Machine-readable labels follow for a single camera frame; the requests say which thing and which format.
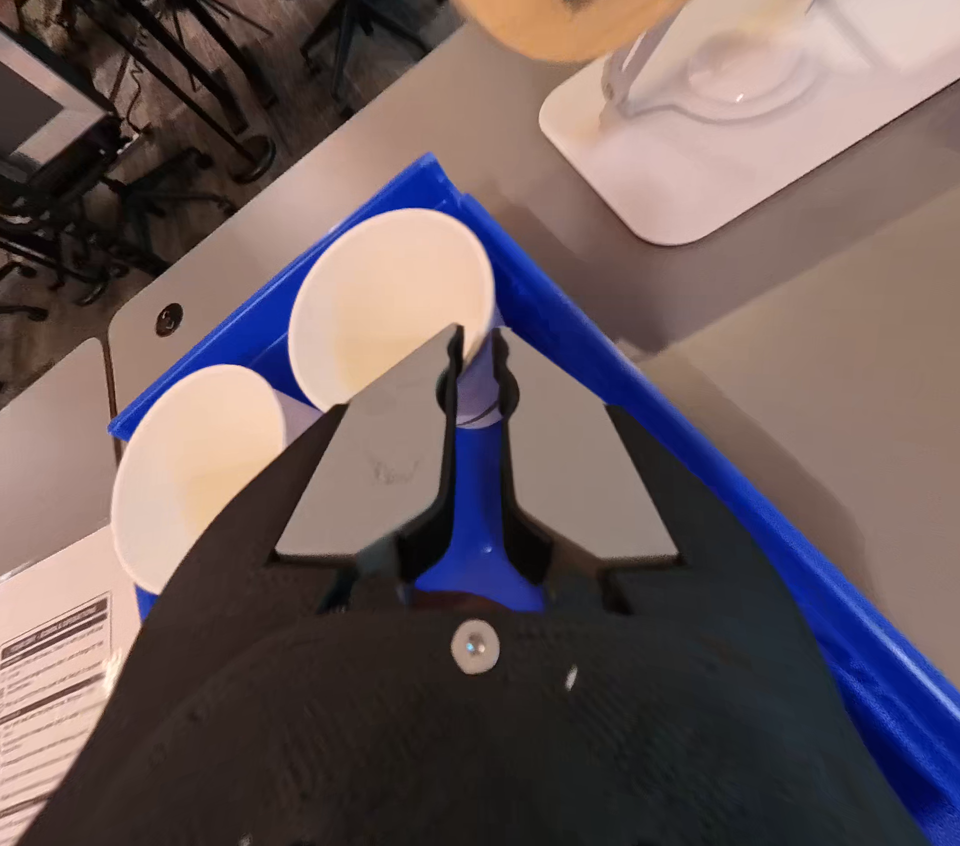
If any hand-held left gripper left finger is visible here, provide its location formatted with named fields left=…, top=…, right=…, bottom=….
left=274, top=324, right=466, bottom=583

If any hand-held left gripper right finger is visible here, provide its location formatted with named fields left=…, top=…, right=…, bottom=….
left=489, top=327, right=681, bottom=586

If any blue plastic bin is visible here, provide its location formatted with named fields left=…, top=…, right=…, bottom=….
left=108, top=152, right=960, bottom=835

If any white paper cup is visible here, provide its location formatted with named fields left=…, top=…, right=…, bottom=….
left=111, top=366, right=324, bottom=595
left=288, top=208, right=505, bottom=428

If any white tablet stand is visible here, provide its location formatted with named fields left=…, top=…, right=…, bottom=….
left=538, top=0, right=960, bottom=247

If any printed paper sheet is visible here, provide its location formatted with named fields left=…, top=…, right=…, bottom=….
left=0, top=527, right=144, bottom=846

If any grey monitor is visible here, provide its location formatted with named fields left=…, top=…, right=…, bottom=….
left=0, top=28, right=121, bottom=187

